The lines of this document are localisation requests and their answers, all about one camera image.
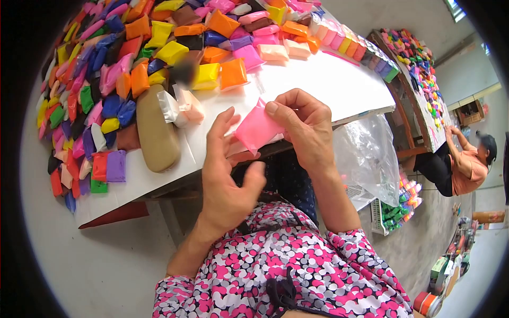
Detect person's right hand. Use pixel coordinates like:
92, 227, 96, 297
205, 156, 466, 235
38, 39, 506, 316
265, 88, 339, 176

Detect person's left hand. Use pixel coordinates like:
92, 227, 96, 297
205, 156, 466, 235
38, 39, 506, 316
200, 106, 267, 236

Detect person's left thumb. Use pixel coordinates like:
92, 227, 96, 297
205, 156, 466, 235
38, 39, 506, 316
240, 161, 267, 203

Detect person's left fingers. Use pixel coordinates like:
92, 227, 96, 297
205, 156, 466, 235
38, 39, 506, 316
206, 106, 262, 167

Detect person's right index finger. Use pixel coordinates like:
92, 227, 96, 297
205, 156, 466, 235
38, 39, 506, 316
274, 88, 329, 114

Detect person's right thumb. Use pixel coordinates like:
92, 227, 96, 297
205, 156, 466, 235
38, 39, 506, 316
265, 101, 298, 132

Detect pink clay packet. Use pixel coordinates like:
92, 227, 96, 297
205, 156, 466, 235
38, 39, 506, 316
232, 97, 288, 156

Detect peach clay packet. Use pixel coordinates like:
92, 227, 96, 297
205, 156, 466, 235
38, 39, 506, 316
173, 84, 206, 129

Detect person's legs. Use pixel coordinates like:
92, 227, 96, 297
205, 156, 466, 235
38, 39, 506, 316
231, 148, 319, 225

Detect thin pink stick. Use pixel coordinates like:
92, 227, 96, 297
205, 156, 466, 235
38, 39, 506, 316
321, 50, 361, 67

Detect white clay packet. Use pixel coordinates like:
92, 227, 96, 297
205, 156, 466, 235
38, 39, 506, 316
157, 90, 183, 125

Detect tan oval clay block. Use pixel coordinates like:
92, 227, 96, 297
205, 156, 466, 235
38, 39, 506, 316
135, 84, 182, 174

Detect clear sleeve of assorted clay bars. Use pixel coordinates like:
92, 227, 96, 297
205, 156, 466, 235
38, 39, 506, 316
309, 15, 401, 83

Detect clear plastic bag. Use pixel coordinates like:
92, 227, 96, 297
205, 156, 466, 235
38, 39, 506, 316
332, 114, 401, 208

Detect person's body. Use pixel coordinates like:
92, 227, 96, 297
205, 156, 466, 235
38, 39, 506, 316
152, 194, 415, 318

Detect wooden table with clay packets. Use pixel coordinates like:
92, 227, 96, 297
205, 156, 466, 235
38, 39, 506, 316
367, 27, 455, 160

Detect pile of colourful clay packets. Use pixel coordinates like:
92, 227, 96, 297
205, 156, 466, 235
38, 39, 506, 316
36, 0, 323, 214

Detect white basket of clay packs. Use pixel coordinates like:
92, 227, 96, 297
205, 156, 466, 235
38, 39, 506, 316
369, 173, 423, 237

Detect window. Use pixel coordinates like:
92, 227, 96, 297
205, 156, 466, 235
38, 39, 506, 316
443, 0, 467, 23

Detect heap of boxes and goods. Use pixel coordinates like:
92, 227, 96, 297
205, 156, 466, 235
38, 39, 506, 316
413, 203, 506, 318

